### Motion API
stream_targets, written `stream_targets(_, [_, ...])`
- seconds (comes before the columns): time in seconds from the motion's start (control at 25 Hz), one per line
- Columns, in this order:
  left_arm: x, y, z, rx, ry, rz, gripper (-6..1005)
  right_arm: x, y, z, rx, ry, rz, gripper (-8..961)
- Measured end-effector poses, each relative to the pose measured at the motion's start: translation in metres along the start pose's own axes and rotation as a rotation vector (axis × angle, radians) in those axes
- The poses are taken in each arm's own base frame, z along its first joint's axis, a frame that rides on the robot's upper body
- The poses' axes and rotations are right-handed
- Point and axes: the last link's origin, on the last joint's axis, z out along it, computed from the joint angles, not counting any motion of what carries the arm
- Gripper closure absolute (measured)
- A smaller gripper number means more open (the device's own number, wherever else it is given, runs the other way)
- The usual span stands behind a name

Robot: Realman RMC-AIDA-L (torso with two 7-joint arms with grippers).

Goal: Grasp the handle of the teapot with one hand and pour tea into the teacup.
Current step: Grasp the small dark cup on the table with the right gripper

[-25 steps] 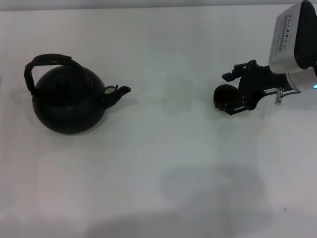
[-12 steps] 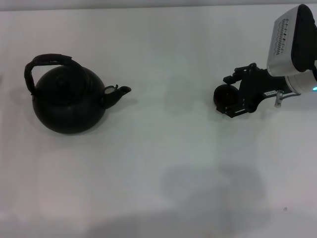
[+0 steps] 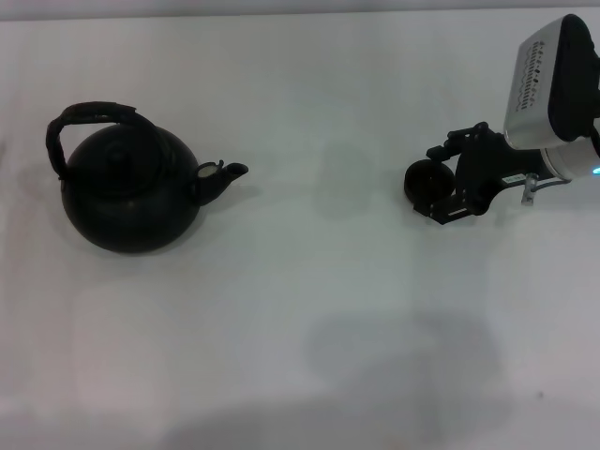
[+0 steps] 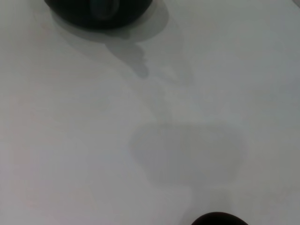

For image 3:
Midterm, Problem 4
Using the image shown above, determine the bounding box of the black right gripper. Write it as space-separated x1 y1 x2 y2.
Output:
412 122 555 227

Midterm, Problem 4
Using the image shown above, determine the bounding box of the small dark teacup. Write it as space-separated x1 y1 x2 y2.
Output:
404 158 456 208

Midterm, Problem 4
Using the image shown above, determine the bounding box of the black round teapot with handle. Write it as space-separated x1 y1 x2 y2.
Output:
45 99 250 255

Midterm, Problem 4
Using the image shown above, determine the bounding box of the right arm cable with connector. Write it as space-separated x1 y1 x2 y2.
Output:
521 172 569 206

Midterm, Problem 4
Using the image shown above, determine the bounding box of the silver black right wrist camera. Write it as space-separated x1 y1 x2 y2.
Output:
502 13 600 151

